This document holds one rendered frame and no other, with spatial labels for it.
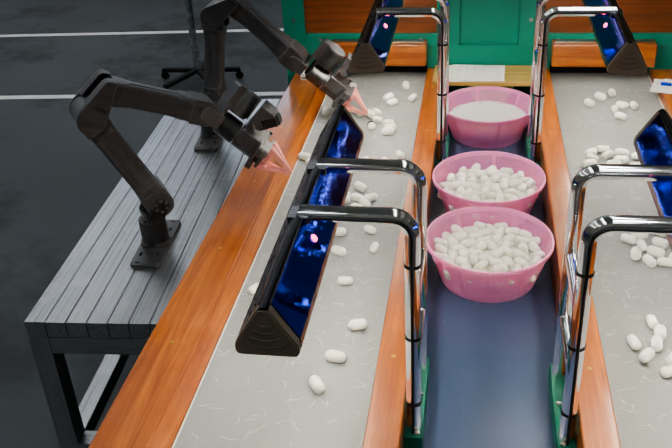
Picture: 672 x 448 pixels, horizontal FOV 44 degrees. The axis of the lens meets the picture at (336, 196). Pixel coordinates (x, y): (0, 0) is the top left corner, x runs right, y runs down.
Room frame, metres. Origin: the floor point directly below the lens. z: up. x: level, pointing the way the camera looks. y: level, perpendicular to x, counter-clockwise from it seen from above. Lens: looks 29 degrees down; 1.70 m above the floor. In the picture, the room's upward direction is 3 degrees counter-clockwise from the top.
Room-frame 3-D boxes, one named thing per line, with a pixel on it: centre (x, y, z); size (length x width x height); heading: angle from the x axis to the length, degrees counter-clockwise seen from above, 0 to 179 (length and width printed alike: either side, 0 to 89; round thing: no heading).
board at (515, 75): (2.38, -0.49, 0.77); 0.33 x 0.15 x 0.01; 79
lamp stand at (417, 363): (1.07, -0.04, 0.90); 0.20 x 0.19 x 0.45; 169
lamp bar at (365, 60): (2.05, -0.14, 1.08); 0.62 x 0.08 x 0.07; 169
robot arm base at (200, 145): (2.26, 0.36, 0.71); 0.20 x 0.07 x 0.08; 173
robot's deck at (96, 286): (1.93, 0.15, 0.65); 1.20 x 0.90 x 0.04; 173
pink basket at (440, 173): (1.73, -0.37, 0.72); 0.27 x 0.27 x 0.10
